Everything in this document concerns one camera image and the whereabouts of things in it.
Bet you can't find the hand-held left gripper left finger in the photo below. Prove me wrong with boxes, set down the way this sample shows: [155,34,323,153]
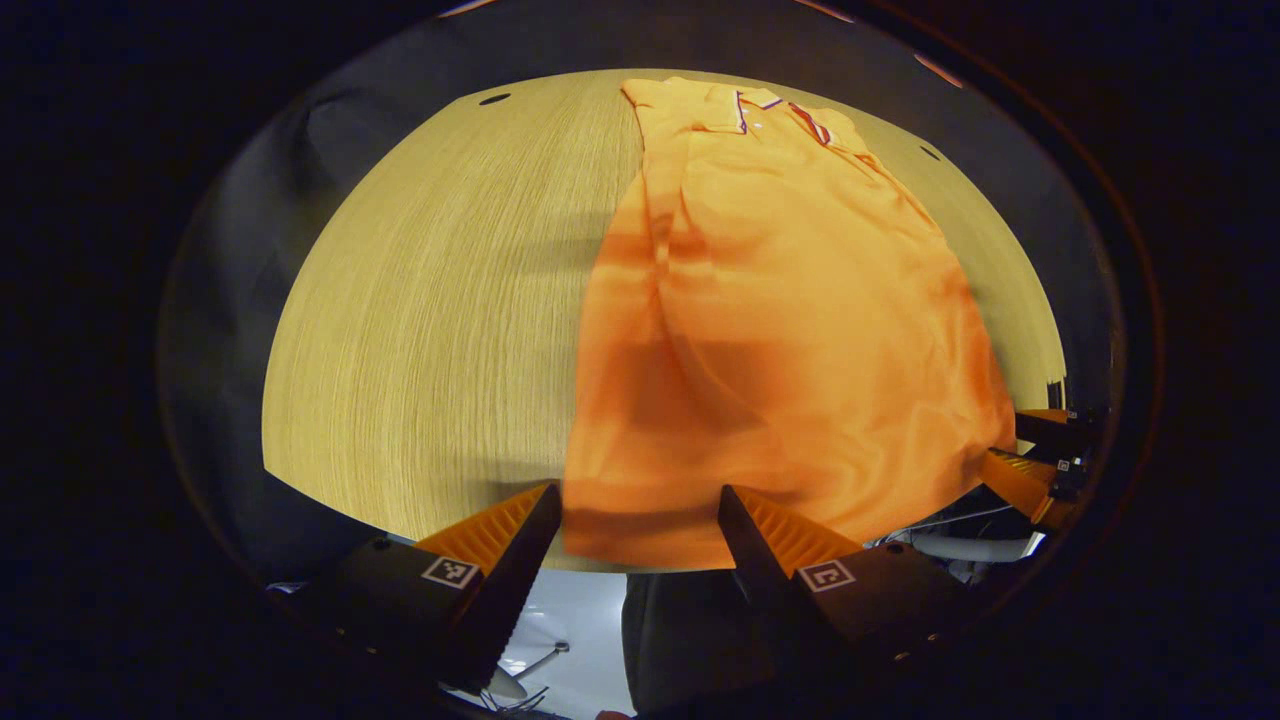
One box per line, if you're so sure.
[300,482,563,696]

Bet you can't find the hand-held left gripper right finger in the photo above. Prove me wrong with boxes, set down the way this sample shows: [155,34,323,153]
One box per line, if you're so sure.
[717,485,986,681]

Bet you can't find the orange T-shirt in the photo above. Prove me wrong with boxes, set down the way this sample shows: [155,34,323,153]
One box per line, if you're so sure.
[562,77,1018,573]

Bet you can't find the grey chair base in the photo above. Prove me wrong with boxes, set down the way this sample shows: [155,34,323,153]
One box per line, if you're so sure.
[478,640,573,713]

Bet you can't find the person's grey trousers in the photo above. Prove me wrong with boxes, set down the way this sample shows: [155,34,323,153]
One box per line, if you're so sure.
[620,570,801,716]

